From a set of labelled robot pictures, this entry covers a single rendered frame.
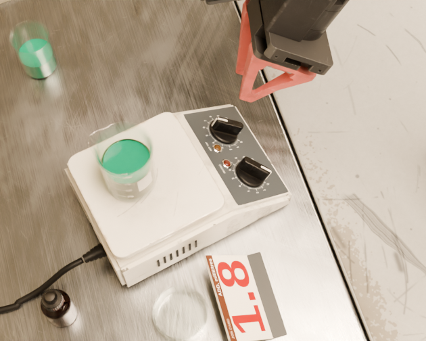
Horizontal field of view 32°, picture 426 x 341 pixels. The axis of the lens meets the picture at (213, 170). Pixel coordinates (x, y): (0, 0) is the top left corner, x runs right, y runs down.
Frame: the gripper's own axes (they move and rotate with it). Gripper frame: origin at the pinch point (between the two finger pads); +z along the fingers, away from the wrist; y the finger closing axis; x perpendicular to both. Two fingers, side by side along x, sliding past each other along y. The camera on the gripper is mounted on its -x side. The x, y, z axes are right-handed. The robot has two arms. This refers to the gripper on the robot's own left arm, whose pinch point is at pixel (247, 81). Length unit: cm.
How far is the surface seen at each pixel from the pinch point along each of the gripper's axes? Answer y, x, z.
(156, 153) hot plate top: 5.4, -6.6, 7.7
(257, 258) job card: 12.3, 6.5, 12.2
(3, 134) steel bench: -4.2, -19.0, 21.9
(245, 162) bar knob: 5.6, 2.2, 5.4
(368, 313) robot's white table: 18.5, 16.9, 8.7
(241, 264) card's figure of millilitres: 13.2, 4.7, 12.4
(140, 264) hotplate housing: 15.1, -6.4, 12.7
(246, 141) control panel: 1.1, 3.7, 7.2
